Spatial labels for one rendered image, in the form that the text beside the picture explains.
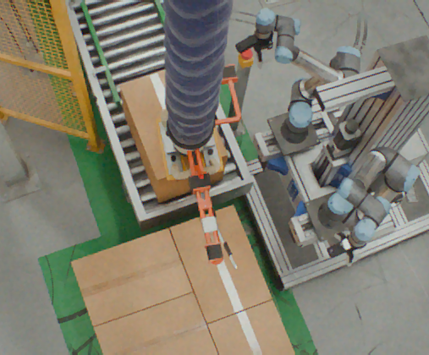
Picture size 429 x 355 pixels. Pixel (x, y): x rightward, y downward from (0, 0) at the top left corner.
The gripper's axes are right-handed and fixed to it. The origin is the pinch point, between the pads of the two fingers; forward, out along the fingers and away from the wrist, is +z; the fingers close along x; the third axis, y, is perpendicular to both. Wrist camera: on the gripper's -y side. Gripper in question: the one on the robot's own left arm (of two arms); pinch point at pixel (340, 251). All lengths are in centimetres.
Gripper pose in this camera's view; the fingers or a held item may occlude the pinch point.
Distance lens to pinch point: 283.1
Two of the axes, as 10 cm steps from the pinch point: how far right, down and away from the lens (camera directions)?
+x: -3.6, -8.8, 3.0
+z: -0.5, 3.4, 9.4
